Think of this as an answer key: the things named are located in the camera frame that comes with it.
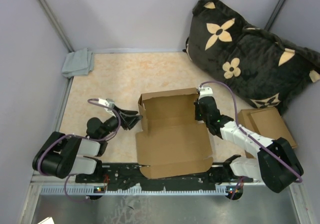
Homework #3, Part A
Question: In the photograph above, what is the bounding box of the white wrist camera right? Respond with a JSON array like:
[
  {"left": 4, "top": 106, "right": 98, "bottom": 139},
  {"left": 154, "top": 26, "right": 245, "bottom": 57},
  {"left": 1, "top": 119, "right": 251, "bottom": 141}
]
[{"left": 198, "top": 86, "right": 213, "bottom": 99}]

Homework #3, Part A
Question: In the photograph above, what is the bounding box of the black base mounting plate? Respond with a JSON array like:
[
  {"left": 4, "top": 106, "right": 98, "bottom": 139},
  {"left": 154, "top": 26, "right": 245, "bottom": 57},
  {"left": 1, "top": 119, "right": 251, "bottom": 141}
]
[{"left": 75, "top": 162, "right": 240, "bottom": 191}]

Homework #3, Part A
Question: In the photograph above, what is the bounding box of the white slotted cable duct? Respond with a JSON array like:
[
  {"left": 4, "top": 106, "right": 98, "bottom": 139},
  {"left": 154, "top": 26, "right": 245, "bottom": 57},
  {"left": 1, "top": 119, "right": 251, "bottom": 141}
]
[{"left": 39, "top": 183, "right": 243, "bottom": 196}]

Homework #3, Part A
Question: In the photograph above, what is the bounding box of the large flat cardboard box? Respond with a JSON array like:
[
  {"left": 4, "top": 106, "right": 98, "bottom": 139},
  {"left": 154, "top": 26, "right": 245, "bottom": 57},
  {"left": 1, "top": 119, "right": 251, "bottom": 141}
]
[{"left": 236, "top": 109, "right": 297, "bottom": 159}]

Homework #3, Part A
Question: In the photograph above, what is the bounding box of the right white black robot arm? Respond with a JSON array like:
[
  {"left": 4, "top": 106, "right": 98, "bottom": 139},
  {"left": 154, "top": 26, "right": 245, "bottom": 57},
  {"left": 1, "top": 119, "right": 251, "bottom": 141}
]
[{"left": 135, "top": 94, "right": 304, "bottom": 193}]

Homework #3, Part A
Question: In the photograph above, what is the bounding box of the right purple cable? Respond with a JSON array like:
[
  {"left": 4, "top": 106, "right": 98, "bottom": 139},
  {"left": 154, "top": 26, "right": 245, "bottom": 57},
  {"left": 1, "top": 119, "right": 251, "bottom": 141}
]
[{"left": 198, "top": 80, "right": 303, "bottom": 183}]

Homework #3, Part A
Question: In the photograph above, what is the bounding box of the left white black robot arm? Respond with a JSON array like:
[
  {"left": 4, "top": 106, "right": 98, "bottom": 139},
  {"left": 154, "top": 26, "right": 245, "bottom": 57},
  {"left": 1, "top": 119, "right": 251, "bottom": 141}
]
[{"left": 32, "top": 105, "right": 143, "bottom": 182}]

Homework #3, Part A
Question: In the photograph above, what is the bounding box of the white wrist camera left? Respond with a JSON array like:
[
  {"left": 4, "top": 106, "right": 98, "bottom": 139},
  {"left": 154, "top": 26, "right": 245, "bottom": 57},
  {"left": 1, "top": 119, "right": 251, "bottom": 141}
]
[{"left": 98, "top": 98, "right": 115, "bottom": 116}]

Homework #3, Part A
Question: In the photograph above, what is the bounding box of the grey folded cloth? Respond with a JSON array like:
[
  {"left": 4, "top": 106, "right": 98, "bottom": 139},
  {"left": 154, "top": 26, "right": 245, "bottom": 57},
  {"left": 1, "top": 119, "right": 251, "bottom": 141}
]
[{"left": 61, "top": 48, "right": 94, "bottom": 78}]

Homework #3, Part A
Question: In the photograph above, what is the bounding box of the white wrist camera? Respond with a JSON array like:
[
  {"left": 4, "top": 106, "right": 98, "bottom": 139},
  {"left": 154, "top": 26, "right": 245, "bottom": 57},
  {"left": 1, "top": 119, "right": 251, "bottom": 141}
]
[
  {"left": 98, "top": 98, "right": 115, "bottom": 116},
  {"left": 198, "top": 86, "right": 213, "bottom": 99}
]

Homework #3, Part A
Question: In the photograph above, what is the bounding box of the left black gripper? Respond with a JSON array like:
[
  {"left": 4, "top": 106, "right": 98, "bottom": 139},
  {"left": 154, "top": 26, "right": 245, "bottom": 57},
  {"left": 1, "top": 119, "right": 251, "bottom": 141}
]
[{"left": 100, "top": 105, "right": 143, "bottom": 139}]

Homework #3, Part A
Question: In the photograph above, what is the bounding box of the white paper corner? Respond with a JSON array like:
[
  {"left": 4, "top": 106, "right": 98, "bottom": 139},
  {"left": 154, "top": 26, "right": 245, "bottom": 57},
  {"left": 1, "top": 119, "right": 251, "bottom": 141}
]
[{"left": 37, "top": 217, "right": 55, "bottom": 224}]

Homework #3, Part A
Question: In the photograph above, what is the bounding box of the brown cardboard box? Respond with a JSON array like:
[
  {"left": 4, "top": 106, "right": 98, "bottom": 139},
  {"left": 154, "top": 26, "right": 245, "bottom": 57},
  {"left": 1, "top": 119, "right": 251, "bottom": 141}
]
[{"left": 135, "top": 88, "right": 213, "bottom": 179}]

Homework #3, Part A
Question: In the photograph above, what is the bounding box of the small flat cardboard box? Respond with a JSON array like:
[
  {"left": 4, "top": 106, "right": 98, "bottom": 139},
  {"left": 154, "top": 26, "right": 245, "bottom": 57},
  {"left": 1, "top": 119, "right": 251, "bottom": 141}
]
[{"left": 247, "top": 107, "right": 298, "bottom": 149}]

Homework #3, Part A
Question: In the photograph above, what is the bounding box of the black floral plush cushion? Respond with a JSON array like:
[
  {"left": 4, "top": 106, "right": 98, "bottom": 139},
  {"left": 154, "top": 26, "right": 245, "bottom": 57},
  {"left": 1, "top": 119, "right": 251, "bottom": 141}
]
[{"left": 185, "top": 0, "right": 320, "bottom": 113}]

